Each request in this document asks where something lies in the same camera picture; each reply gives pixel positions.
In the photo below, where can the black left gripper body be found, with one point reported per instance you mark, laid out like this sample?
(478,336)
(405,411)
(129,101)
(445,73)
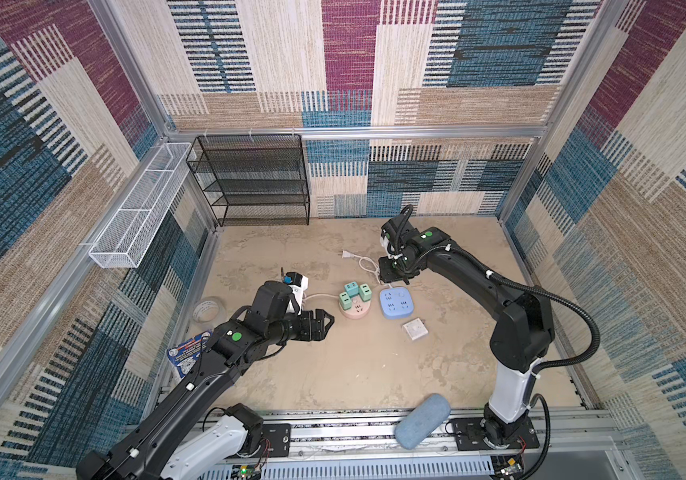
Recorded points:
(299,327)

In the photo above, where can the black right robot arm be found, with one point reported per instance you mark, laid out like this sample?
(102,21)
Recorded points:
(524,321)

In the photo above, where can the blue printed booklet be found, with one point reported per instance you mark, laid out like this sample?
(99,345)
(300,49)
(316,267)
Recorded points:
(184,356)

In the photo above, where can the teal plug adapter cube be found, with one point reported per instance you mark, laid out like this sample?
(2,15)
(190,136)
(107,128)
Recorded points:
(352,289)

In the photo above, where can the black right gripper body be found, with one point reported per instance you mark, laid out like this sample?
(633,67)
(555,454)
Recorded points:
(395,269)

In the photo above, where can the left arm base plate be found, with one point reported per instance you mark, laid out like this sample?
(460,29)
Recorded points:
(270,440)

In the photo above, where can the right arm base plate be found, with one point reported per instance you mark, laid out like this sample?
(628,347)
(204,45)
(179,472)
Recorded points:
(481,434)

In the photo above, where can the white wire mesh basket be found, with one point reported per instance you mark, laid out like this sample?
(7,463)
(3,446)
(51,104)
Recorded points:
(125,240)

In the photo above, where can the clear tape roll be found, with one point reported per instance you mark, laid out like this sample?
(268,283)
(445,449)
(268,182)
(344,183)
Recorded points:
(209,312)

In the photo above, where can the green plug adapter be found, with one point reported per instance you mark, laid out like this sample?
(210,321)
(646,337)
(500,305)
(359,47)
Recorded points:
(345,301)

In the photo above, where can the blue square power strip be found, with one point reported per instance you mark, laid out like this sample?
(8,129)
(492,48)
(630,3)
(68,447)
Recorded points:
(396,303)

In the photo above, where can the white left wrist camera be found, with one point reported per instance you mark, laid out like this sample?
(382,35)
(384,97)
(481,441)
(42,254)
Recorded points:
(299,285)

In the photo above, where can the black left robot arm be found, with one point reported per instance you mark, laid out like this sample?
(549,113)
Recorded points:
(158,448)

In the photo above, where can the green plug adapter cube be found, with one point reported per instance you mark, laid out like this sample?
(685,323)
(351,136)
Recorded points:
(365,292)

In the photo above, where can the white square adapter cube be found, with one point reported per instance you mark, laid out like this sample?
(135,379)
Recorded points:
(415,329)

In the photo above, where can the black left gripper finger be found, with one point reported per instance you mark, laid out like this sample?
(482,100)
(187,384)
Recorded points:
(319,313)
(325,322)

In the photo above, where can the black wire shelf rack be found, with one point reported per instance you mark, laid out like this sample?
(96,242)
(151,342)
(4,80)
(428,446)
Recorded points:
(254,179)

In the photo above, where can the pink round power strip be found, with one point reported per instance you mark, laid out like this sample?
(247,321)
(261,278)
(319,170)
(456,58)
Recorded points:
(358,310)

